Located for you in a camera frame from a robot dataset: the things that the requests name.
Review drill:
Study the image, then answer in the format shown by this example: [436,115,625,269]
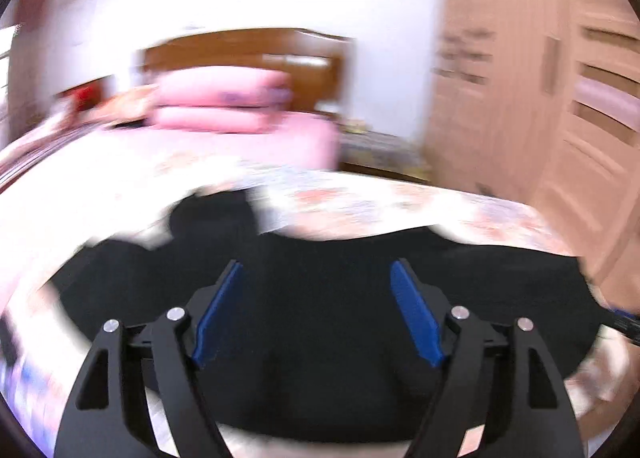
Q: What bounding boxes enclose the wooden wardrobe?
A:
[425,0,639,312]

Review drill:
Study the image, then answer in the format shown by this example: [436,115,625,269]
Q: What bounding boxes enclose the black pants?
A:
[51,190,604,443]

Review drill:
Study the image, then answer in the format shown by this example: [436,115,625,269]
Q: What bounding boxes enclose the pink bed sheet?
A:
[0,109,344,199]

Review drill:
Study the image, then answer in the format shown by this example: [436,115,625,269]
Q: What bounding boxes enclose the floral cream blanket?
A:
[0,137,637,458]

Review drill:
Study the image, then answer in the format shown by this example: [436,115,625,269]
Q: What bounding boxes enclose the orange patterned pillow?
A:
[81,84,158,124]

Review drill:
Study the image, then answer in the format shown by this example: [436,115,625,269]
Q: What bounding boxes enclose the wooden headboard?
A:
[140,28,354,112]

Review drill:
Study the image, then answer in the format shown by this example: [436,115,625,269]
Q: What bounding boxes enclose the red pillow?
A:
[70,83,102,114]

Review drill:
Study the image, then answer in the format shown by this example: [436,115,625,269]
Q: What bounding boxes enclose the floral covered nightstand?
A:
[338,131,432,185]

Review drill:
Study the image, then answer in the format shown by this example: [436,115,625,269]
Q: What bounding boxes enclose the red brown curtain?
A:
[8,0,51,142]

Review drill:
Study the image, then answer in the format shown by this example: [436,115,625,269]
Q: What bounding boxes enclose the folded pink quilt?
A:
[146,66,292,134]

